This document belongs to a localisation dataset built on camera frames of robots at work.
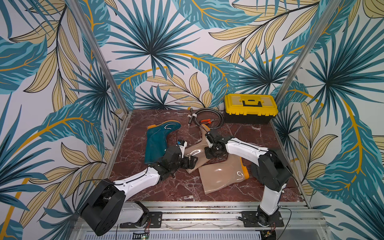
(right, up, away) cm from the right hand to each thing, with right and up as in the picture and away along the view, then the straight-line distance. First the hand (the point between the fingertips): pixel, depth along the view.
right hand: (207, 155), depth 93 cm
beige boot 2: (+4, -10, -7) cm, 13 cm away
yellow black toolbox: (+30, +30, +11) cm, 44 cm away
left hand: (-10, -1, -8) cm, 13 cm away
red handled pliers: (+3, +22, +20) cm, 30 cm away
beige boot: (-6, +3, +2) cm, 7 cm away
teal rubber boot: (-33, +7, +4) cm, 34 cm away
